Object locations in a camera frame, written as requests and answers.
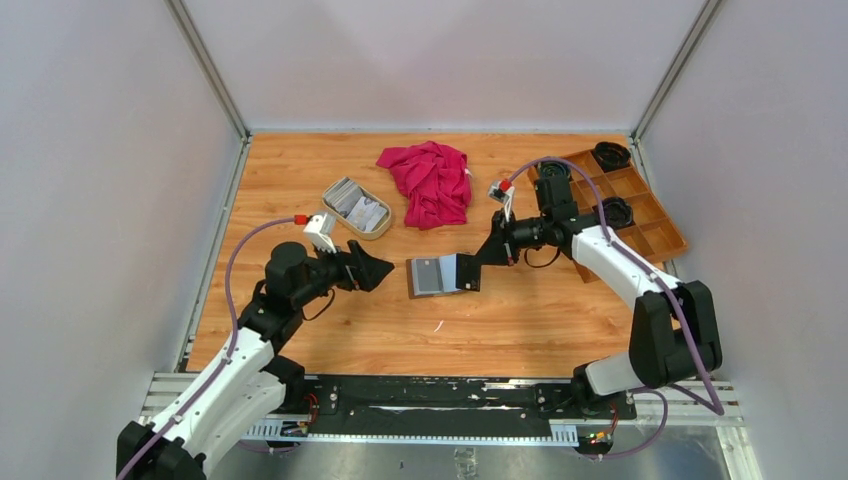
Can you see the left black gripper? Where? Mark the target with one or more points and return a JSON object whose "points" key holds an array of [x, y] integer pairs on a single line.
{"points": [[358, 269]]}

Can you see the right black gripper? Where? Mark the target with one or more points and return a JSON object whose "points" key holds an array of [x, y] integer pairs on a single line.
{"points": [[501, 246]]}

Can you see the black credit card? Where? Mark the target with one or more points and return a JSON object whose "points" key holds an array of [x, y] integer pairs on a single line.
{"points": [[468, 272], [426, 277]]}

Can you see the brown leather card holder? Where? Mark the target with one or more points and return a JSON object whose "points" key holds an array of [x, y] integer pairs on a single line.
{"points": [[448, 266]]}

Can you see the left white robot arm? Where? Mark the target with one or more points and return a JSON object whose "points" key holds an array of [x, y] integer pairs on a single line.
{"points": [[248, 378]]}

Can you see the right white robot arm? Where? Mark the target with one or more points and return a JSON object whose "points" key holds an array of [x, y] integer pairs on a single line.
{"points": [[674, 333]]}

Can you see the beige card tray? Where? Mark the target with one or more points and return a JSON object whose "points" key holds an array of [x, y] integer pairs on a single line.
{"points": [[356, 208]]}

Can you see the stack of credit cards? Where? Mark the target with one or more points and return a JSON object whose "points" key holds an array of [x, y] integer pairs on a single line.
{"points": [[354, 202]]}

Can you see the crumpled pink cloth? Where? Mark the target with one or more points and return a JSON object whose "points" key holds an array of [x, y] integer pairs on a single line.
{"points": [[435, 180]]}

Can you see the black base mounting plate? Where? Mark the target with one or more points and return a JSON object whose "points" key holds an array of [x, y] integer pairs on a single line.
{"points": [[420, 407]]}

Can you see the brown wooden compartment tray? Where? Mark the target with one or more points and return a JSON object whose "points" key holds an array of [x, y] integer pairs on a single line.
{"points": [[635, 214]]}

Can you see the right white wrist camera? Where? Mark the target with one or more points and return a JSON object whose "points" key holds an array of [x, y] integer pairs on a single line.
{"points": [[503, 191]]}

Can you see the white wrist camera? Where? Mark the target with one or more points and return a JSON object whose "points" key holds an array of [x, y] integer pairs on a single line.
{"points": [[503, 191], [318, 228]]}

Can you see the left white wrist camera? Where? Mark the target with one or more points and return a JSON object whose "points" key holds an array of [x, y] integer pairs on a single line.
{"points": [[318, 228]]}

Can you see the aluminium frame rail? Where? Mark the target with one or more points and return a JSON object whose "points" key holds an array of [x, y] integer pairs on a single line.
{"points": [[674, 408]]}

